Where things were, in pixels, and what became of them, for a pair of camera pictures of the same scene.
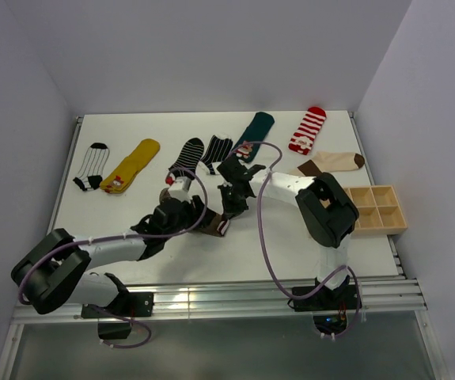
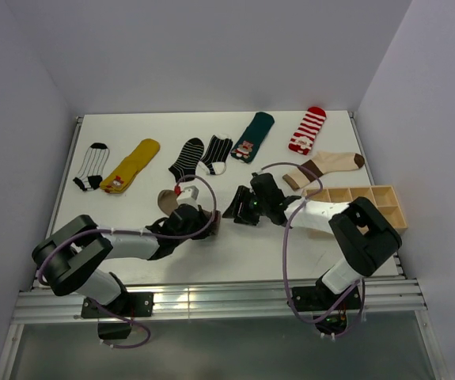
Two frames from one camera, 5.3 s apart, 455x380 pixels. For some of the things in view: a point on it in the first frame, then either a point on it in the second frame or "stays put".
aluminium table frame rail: [384, 294] stays put
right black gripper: [229, 209] -> [242, 195]
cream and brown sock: [326, 161] stays put
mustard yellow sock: [123, 175] stays put
